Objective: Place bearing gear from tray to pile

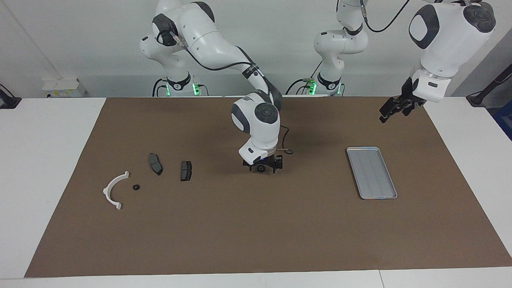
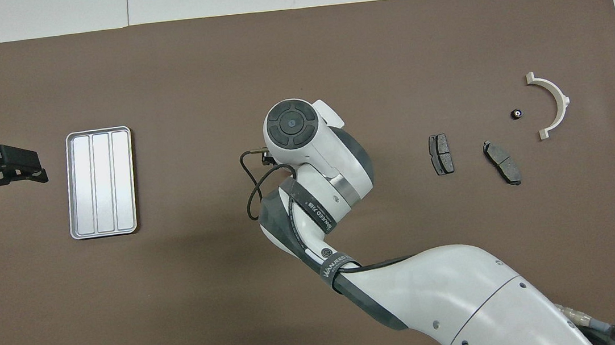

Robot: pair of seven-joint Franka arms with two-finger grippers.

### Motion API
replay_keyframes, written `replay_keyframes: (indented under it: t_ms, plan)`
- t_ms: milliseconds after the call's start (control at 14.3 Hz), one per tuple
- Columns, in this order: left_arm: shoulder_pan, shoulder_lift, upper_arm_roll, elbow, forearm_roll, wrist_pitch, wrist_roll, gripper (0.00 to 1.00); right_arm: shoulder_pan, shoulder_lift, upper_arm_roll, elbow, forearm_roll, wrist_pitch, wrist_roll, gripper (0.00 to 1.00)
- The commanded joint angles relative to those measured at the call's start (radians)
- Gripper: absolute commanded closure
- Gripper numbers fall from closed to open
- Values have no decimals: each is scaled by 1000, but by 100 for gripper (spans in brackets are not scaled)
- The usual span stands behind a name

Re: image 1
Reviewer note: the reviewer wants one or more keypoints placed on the blue box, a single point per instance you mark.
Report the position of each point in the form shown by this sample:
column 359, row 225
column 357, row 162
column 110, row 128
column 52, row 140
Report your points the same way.
column 504, row 122

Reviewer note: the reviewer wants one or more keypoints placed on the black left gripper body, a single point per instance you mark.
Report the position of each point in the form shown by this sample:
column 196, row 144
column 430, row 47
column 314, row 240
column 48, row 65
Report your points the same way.
column 406, row 100

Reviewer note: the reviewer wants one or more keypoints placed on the brown table mat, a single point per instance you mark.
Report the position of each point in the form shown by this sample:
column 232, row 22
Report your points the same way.
column 256, row 224

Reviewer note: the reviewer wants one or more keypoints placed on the grey metal tray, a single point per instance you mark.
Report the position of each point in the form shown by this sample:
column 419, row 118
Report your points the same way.
column 372, row 174

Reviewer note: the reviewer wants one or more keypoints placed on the black clamp stand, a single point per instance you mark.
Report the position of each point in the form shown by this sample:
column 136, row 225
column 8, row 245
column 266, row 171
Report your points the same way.
column 8, row 102

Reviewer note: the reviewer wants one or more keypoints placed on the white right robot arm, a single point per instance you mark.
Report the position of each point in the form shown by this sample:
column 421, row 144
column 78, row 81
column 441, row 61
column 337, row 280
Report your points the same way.
column 260, row 128

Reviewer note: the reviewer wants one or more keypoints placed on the black angled stand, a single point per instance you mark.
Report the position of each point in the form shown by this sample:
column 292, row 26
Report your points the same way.
column 486, row 94

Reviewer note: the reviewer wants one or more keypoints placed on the rectangular dark brake pad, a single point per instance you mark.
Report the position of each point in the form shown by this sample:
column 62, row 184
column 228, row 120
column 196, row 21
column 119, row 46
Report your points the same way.
column 186, row 171

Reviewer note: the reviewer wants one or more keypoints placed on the white curved plastic bracket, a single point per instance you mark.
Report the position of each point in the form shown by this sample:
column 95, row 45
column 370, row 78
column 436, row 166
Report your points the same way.
column 107, row 191

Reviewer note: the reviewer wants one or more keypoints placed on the white wall box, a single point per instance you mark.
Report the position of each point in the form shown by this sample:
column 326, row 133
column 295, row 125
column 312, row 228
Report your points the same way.
column 64, row 87

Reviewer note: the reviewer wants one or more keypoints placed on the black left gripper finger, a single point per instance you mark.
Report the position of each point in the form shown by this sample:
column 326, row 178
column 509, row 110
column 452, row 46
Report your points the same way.
column 407, row 110
column 386, row 115

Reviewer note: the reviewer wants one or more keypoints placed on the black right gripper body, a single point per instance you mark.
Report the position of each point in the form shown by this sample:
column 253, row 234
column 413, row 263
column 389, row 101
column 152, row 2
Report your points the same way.
column 264, row 160

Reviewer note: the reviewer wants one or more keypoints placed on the curved dark brake pad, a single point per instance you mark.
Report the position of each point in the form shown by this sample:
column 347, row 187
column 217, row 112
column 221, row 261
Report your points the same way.
column 154, row 163

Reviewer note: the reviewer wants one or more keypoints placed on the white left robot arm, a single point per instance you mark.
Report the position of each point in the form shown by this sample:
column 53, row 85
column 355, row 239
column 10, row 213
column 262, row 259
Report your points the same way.
column 448, row 44

